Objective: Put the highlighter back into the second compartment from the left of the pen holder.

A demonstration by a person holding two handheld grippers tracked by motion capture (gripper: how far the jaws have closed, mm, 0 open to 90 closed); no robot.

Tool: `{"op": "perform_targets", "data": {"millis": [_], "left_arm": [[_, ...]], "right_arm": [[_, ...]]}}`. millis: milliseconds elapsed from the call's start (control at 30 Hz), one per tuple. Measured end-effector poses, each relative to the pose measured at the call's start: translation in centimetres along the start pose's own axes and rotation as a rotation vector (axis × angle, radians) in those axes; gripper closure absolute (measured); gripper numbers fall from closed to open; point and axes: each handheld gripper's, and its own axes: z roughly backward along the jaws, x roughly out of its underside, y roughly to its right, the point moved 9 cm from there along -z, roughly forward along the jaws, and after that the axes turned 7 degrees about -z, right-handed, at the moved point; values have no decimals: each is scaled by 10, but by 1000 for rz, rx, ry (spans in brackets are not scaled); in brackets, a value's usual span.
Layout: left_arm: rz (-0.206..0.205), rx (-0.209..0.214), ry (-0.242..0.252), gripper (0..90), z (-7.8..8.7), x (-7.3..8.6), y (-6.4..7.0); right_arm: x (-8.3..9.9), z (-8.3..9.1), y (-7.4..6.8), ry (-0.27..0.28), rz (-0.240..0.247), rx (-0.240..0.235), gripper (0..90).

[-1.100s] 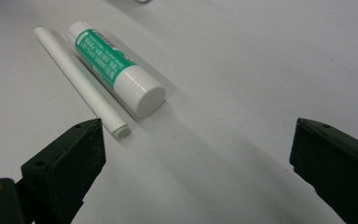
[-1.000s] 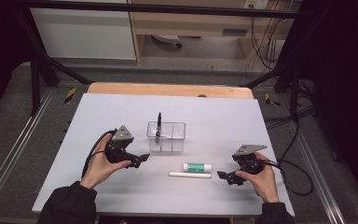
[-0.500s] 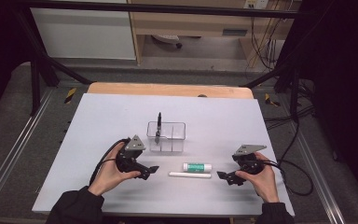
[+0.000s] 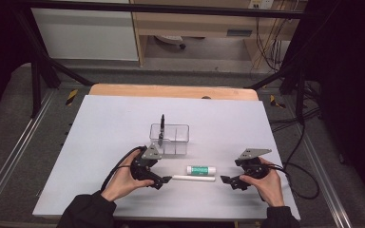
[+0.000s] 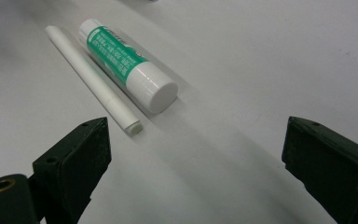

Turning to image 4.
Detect person's left hand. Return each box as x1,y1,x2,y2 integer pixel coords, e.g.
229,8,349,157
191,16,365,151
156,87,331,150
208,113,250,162
100,149,156,202

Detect wooden desk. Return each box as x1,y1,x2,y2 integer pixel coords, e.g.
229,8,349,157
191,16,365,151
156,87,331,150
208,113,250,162
129,0,308,67

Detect white cabinet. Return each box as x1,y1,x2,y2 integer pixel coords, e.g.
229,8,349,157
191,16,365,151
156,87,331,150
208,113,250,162
31,8,140,62

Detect white chair base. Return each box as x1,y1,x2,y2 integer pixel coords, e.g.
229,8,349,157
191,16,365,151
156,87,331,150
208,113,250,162
154,34,187,50

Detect clear plastic organizer box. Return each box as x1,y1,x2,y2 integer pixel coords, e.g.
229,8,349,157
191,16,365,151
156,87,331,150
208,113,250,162
149,123,191,157

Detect right hand-held gripper cable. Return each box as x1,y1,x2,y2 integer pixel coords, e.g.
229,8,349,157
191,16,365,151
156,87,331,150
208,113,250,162
267,117,320,200

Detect white stick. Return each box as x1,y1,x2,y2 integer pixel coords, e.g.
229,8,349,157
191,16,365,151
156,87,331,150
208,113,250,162
171,174,217,182

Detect white tube with green label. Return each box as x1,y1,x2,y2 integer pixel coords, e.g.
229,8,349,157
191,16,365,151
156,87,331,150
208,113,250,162
185,165,217,177

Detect aluminium rail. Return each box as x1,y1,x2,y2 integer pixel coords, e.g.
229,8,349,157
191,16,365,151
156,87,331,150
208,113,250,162
0,89,56,219
284,94,354,228

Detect black floor cables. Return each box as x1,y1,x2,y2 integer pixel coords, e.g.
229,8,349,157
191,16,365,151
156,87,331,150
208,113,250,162
269,80,323,134

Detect black pen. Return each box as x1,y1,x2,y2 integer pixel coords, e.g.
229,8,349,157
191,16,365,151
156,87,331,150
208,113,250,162
158,113,166,147

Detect hand-held gripper cable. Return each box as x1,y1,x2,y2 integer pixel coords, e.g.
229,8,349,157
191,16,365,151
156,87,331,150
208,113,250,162
267,117,320,200
99,145,148,193

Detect hanging cable bundle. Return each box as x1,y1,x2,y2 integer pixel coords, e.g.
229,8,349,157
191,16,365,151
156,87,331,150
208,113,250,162
250,15,287,72

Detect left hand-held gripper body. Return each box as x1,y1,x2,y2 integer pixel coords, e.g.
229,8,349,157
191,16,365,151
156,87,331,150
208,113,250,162
130,142,164,187

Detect wall socket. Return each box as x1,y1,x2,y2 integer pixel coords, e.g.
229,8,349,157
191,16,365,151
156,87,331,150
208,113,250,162
248,0,275,10

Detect black metal frame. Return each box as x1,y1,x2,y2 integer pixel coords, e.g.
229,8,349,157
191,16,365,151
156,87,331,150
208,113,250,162
12,0,317,124

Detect left hand-held gripper cable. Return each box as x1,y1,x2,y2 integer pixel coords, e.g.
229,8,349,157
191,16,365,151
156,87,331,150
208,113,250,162
99,145,148,193

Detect yellow black tape marker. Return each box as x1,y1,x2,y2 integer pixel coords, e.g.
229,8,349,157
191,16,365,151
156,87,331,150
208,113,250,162
65,88,79,107
269,94,287,109

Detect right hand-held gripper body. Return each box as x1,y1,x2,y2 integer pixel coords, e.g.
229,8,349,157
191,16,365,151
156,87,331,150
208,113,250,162
234,147,273,183

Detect person's right hand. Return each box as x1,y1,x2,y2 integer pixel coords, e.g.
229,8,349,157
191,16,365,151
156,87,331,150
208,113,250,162
240,157,285,207

